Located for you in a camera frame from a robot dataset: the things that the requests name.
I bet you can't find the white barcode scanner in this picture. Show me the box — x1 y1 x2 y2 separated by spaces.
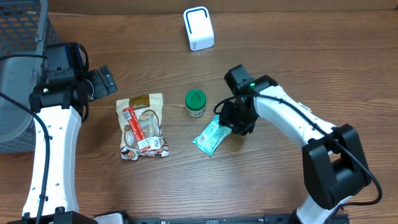
183 6 215 51

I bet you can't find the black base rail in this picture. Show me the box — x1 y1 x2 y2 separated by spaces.
93 211 351 224

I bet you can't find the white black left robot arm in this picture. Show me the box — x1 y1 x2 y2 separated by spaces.
1 42 117 223

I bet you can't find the green lid jar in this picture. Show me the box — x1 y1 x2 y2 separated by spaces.
185 90 206 118

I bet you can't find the beige nut snack pouch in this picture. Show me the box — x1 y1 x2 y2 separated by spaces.
116 93 169 161

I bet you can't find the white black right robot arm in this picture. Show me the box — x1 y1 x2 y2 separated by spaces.
220 65 371 223

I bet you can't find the grey plastic mesh basket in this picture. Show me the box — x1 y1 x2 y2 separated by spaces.
1 0 60 154

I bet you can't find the teal snack packet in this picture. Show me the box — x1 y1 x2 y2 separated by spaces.
192 114 231 157

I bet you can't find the red snack stick packet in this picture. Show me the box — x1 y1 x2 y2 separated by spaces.
123 107 150 152

